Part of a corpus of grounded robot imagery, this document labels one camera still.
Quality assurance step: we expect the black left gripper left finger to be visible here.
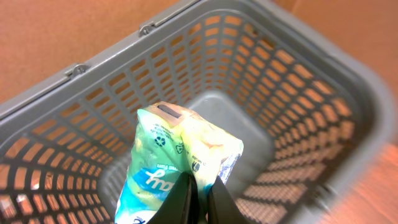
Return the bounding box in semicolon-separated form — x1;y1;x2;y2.
148;172;199;224

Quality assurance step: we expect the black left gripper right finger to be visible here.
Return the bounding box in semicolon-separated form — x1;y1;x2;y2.
208;184;249;224

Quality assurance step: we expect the grey plastic shopping basket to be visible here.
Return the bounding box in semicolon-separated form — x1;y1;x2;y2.
1;1;394;223

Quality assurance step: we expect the light green tissue pack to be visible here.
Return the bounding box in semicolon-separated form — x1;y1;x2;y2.
114;102;244;223

